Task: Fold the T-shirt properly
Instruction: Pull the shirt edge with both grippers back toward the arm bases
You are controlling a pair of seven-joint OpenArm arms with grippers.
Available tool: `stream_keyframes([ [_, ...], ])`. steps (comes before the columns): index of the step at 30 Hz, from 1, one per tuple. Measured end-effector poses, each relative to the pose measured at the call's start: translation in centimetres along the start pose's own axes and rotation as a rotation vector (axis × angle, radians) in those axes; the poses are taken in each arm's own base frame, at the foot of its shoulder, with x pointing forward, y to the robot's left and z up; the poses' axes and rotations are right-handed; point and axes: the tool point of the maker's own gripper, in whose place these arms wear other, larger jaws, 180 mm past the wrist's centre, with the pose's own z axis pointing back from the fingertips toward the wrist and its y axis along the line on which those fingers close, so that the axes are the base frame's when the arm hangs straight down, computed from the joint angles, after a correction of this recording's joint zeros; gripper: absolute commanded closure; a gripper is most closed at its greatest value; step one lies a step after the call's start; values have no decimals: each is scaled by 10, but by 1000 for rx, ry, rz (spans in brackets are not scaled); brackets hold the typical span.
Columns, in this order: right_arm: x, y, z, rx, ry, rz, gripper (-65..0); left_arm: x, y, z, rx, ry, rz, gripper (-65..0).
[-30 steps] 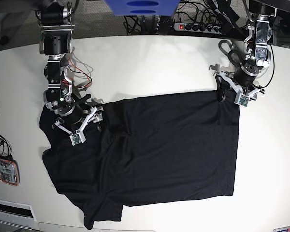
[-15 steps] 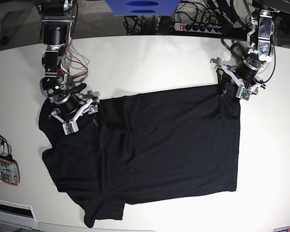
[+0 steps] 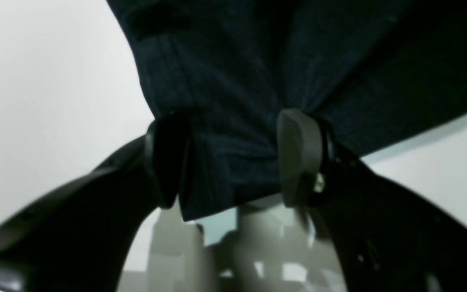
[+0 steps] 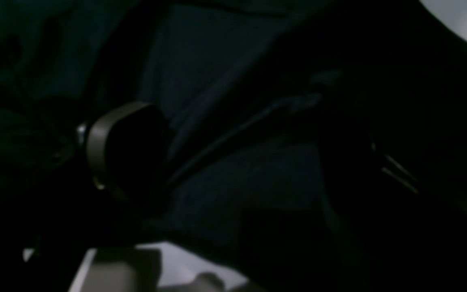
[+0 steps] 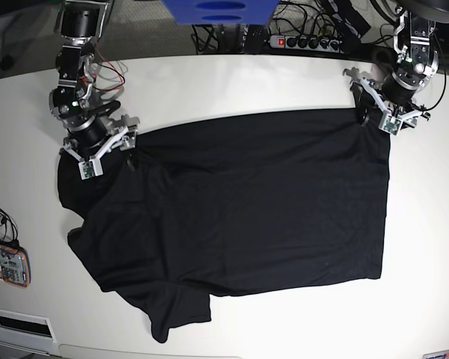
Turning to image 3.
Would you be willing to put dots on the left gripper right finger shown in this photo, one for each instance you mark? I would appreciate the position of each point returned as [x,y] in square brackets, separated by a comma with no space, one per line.
[387,238]

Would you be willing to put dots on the black T-shirt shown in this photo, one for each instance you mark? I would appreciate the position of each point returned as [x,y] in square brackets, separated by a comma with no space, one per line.
[380,71]

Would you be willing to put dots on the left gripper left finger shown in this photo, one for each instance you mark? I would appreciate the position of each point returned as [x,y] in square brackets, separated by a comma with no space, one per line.
[77,237]

